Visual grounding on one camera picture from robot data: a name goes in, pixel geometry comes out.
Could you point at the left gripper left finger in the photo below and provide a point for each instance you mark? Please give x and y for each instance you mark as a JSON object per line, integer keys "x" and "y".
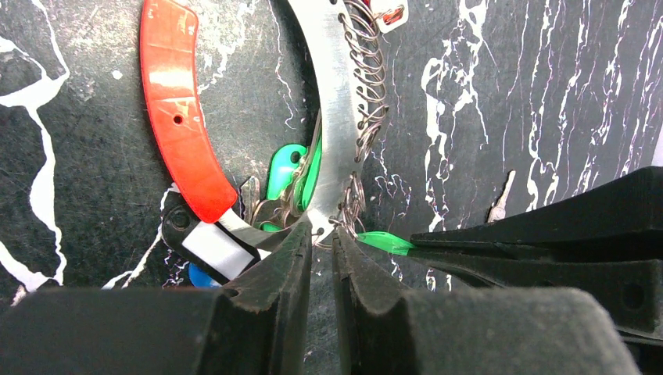
{"x": 255, "y": 324}

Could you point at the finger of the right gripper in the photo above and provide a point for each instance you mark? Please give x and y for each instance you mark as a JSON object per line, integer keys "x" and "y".
{"x": 630, "y": 291}
{"x": 629, "y": 205}

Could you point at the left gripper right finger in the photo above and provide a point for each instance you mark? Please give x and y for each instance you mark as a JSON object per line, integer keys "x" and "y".
{"x": 385, "y": 327}

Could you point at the black key tag white label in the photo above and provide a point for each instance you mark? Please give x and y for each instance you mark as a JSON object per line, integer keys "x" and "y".
{"x": 207, "y": 245}

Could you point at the blue key tag on ring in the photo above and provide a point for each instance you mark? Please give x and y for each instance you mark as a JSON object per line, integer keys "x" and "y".
{"x": 200, "y": 279}

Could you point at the metal key organizer red handle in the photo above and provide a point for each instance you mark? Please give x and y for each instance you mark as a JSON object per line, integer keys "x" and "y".
{"x": 264, "y": 112}

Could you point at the silver loose key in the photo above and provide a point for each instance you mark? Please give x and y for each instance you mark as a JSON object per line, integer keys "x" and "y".
{"x": 498, "y": 210}

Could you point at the green key tag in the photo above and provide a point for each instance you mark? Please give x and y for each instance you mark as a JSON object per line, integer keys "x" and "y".
{"x": 386, "y": 242}

